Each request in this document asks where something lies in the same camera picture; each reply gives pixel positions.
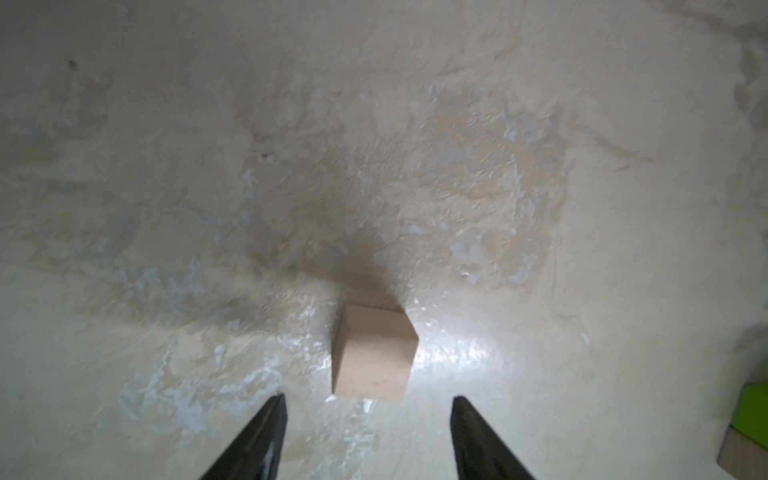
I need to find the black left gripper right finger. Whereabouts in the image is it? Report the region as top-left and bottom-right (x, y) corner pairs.
(450, 396), (534, 480)

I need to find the natural wood rectangular block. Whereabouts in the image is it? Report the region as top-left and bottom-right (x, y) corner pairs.
(717, 427), (768, 480)

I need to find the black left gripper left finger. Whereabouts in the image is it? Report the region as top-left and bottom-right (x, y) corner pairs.
(200, 393), (288, 480)

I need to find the green wood block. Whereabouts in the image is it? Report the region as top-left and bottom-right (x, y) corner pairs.
(731, 382), (768, 449)

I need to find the small square wood block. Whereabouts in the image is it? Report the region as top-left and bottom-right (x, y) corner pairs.
(332, 304), (419, 403)

